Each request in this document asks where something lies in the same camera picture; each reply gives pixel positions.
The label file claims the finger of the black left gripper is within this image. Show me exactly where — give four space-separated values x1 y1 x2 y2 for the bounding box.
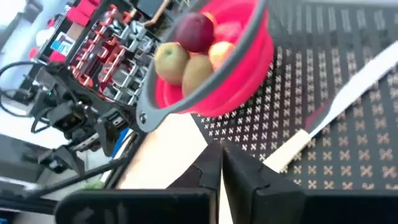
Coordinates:
37 144 87 177

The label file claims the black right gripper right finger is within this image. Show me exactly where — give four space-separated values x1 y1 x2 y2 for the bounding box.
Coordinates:
221 139 398 224

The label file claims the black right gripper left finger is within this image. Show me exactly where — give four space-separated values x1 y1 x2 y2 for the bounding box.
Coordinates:
54 139 223 224

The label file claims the red collapsible bowl grey rim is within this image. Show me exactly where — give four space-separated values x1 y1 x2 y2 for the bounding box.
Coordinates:
135 0 275 134

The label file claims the small dark red fruit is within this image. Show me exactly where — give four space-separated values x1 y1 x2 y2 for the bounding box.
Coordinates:
175 12 216 53

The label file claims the red yellow mango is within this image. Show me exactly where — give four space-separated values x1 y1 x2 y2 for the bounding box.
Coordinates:
208 40 236 71

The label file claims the blue bin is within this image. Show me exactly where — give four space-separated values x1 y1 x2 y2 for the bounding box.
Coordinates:
111 126 131 158

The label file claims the storage bin shelf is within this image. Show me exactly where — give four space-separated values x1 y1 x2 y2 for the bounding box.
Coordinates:
68 4 164 108

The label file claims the black perforated metal rack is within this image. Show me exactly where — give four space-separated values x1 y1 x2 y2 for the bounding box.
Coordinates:
191 0 398 191

